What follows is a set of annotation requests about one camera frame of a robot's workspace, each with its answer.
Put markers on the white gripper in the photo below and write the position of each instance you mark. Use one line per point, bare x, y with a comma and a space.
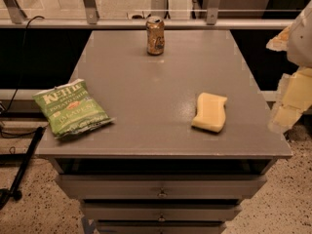
301, 44

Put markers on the orange soda can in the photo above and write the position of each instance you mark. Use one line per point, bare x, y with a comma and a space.
155, 36

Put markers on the yellow sponge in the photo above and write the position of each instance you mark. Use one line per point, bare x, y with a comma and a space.
210, 114

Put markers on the grey bottom drawer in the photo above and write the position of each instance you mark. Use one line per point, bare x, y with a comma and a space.
158, 228

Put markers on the grey drawer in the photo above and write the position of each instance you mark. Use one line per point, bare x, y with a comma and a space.
158, 228
152, 187
160, 212

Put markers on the green chips bag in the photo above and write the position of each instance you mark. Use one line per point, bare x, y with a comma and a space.
70, 109

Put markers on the grey middle drawer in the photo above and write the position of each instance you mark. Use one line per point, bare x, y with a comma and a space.
160, 212

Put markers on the grey top drawer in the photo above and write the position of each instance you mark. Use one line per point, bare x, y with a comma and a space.
152, 187

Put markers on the metal window railing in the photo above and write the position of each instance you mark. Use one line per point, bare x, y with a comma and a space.
92, 20

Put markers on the black stand leg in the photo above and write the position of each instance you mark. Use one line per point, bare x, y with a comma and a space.
13, 192

